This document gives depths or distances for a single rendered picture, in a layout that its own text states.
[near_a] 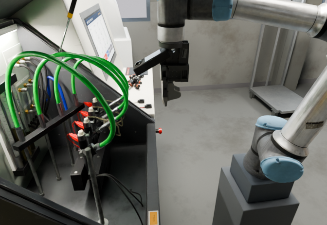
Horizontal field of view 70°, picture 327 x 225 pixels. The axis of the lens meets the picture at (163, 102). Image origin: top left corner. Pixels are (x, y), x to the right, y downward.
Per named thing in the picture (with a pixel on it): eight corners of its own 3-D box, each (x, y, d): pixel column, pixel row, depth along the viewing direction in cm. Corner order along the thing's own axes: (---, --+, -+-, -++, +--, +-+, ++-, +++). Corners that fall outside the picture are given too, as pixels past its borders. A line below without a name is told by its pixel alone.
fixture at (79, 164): (103, 202, 90) (98, 173, 82) (77, 203, 89) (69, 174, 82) (114, 146, 120) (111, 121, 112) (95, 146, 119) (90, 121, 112)
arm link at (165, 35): (158, 28, 61) (156, 22, 68) (158, 45, 63) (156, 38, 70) (186, 27, 61) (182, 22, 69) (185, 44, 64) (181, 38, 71)
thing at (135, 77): (143, 91, 142) (143, 82, 140) (126, 91, 142) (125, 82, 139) (144, 76, 162) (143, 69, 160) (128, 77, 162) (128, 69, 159)
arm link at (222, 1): (232, -13, 64) (192, -14, 66) (235, -11, 54) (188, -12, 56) (228, 17, 67) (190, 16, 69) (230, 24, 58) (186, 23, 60)
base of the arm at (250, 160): (268, 152, 105) (274, 134, 100) (289, 178, 91) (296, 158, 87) (237, 155, 103) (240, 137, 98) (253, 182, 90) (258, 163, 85)
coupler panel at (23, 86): (34, 124, 97) (11, 51, 83) (26, 125, 97) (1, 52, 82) (46, 109, 109) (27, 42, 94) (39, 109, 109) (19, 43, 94)
